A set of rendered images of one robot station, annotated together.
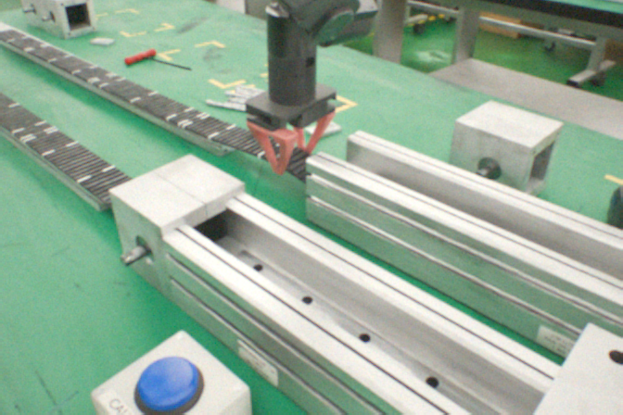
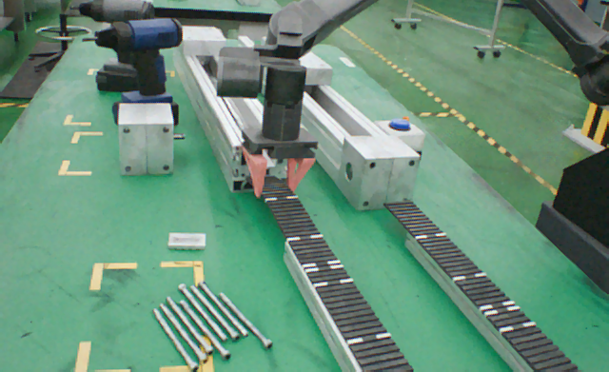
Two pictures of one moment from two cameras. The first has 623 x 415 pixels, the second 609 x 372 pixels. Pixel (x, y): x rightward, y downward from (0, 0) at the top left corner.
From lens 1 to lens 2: 1.31 m
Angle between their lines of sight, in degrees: 118
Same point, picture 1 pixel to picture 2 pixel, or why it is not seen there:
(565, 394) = (312, 67)
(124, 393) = (414, 130)
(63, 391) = (438, 175)
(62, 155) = (465, 266)
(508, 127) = (154, 111)
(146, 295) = not seen: hidden behind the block
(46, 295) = (454, 206)
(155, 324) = not seen: hidden behind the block
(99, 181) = (428, 228)
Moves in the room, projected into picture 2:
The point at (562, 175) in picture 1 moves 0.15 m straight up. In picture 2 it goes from (95, 151) to (90, 72)
